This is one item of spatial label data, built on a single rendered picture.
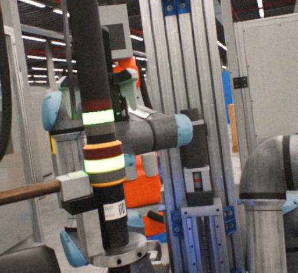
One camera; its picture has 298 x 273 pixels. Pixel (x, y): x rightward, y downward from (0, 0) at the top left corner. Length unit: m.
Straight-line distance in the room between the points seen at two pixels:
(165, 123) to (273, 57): 1.50
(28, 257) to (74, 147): 0.58
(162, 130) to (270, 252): 0.33
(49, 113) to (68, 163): 0.16
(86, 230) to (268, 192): 0.47
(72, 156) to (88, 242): 0.72
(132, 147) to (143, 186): 3.60
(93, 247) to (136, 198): 3.97
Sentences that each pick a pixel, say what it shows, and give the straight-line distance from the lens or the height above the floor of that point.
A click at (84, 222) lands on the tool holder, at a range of 0.40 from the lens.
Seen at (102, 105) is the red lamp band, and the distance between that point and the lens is 0.39.
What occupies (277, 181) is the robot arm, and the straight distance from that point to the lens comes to 0.79.
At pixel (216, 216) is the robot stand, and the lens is 1.25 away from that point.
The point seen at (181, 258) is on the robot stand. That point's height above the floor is 1.04.
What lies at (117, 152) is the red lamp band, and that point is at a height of 1.57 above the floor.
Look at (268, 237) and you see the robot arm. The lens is 0.80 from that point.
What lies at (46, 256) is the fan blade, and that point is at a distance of 0.59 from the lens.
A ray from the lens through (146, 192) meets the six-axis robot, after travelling 4.38.
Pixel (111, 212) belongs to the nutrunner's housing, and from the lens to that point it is 0.41.
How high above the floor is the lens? 1.62
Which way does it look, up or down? 3 degrees down
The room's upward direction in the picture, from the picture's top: 8 degrees counter-clockwise
